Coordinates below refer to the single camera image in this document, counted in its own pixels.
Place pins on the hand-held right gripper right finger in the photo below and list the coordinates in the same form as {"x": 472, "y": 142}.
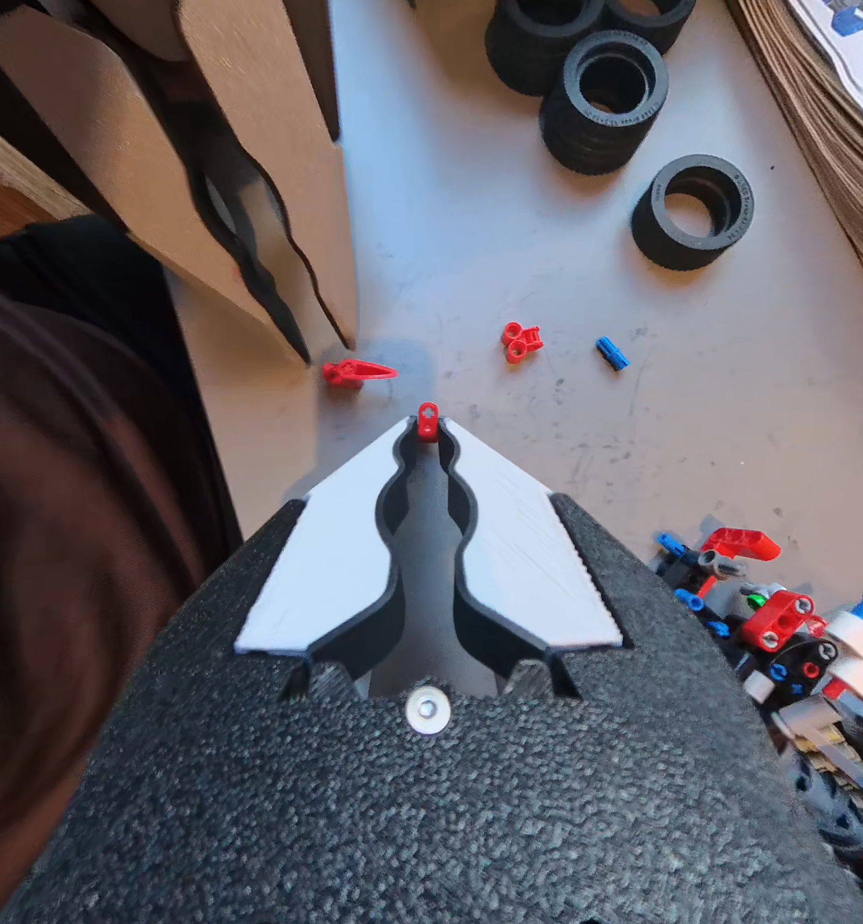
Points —
{"x": 525, "y": 570}

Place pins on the red teardrop brick piece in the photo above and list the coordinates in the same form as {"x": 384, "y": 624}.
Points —
{"x": 348, "y": 374}

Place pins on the toy brick race car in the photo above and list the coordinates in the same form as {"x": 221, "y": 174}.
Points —
{"x": 792, "y": 628}

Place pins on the black rubber tyre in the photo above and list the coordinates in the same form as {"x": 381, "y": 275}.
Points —
{"x": 662, "y": 29}
{"x": 655, "y": 238}
{"x": 518, "y": 50}
{"x": 576, "y": 144}

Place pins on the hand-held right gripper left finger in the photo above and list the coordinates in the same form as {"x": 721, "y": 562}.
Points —
{"x": 316, "y": 570}

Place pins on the grey desk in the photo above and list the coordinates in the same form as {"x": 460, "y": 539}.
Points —
{"x": 475, "y": 252}

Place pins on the blue brick pin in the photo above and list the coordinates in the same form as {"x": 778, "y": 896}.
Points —
{"x": 612, "y": 354}

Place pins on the red double brick connector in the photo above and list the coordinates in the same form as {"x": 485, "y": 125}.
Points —
{"x": 516, "y": 350}

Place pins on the person's brown shirt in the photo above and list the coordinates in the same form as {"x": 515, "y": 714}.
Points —
{"x": 56, "y": 505}

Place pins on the open instruction booklet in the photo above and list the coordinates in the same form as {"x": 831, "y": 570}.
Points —
{"x": 835, "y": 144}

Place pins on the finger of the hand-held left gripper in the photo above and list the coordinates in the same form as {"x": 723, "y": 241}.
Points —
{"x": 273, "y": 108}
{"x": 99, "y": 130}

